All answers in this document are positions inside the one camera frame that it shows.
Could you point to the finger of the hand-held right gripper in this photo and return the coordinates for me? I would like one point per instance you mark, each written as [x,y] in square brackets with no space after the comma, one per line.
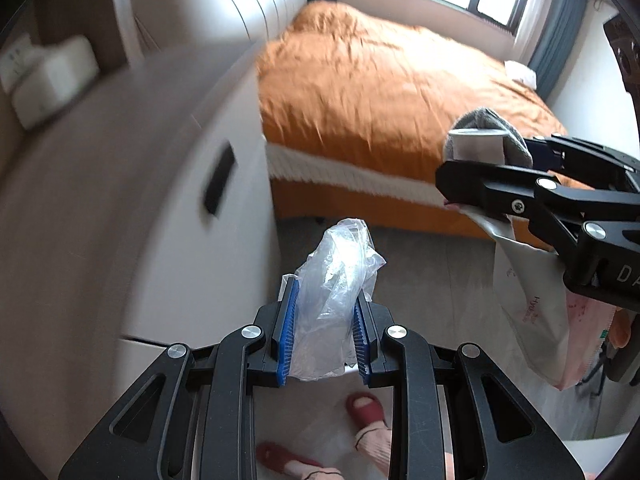
[480,187]
[545,155]

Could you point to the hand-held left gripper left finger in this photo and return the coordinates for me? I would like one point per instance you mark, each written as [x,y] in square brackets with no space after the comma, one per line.
[289,330]

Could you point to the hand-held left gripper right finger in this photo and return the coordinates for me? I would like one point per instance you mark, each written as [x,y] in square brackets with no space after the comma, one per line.
[359,340]

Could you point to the clear plastic bag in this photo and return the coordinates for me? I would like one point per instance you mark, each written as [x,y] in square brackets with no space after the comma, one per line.
[335,285]

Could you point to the pink white packaging pouch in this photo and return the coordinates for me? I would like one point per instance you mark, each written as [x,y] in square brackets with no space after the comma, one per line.
[535,290]

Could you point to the grey cloth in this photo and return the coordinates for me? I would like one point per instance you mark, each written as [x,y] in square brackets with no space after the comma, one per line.
[492,119]

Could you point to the red slipper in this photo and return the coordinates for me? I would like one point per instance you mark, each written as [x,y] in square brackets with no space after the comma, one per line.
[367,410]
[280,455]

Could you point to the white pillow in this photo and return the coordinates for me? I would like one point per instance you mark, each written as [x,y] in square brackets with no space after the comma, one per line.
[521,74]

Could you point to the pink sock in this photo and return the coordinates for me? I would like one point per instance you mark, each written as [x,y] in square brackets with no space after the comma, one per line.
[320,472]
[375,445]

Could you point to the white nightstand with drawers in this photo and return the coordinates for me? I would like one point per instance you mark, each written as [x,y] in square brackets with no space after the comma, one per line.
[175,270]

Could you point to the white bed sheet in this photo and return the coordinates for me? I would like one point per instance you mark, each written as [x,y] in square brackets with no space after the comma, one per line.
[350,175]

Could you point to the bed with orange duvet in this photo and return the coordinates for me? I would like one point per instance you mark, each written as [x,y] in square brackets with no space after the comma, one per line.
[375,100]

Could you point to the white round container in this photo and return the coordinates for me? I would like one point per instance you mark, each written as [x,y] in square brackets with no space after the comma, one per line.
[600,455]

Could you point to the white padded headboard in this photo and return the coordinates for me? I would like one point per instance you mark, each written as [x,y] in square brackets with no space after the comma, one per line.
[250,0]

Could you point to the white tissue box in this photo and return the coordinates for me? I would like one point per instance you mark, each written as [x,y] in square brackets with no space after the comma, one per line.
[55,80]

